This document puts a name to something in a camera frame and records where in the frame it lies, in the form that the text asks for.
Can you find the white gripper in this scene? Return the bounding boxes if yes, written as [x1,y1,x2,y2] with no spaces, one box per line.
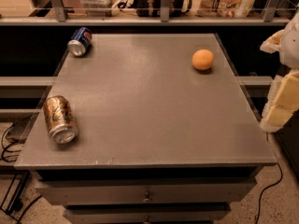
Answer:
[260,13,299,133]

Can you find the orange fruit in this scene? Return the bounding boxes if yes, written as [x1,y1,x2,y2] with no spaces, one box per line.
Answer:
[192,49,214,71]

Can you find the blue pepsi can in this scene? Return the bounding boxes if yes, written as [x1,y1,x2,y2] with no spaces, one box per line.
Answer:
[67,27,92,57]

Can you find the orange soda can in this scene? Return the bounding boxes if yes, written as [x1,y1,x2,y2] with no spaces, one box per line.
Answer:
[43,95,78,144]

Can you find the printed snack bag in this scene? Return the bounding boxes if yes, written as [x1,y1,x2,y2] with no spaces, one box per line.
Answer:
[196,0,255,18]

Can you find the grey drawer cabinet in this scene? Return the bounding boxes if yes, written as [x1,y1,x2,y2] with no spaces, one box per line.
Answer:
[13,32,278,224]

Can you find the upper drawer with knob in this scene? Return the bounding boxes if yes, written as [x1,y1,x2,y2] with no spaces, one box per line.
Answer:
[36,178,256,205]

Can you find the drawer with knob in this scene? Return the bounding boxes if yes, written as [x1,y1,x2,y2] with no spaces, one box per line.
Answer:
[64,203,231,224]
[36,178,256,205]

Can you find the black bag on shelf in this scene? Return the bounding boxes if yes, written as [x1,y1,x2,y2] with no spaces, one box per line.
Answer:
[118,0,192,17]

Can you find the lower drawer with knob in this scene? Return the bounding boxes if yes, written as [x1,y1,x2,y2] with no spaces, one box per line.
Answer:
[64,203,231,224]

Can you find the metal shelf rail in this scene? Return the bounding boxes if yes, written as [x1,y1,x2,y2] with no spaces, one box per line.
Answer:
[0,0,298,26]

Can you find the black cable right floor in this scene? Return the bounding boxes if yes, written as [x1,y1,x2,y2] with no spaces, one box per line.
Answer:
[253,162,284,224]

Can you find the black cables left floor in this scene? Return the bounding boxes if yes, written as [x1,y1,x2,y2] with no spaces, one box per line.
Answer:
[0,114,41,224]

